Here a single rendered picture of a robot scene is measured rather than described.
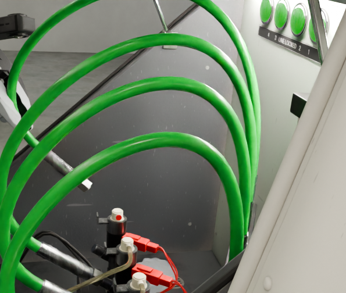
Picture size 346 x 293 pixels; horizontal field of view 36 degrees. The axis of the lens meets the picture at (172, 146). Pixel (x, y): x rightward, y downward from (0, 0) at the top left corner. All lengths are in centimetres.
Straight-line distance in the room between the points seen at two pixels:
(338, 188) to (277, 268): 7
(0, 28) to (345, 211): 63
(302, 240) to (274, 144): 58
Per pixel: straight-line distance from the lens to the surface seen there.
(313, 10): 40
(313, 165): 35
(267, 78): 95
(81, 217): 112
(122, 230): 77
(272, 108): 92
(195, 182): 114
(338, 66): 37
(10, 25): 83
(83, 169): 47
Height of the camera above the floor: 147
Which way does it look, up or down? 21 degrees down
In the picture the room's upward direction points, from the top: 5 degrees clockwise
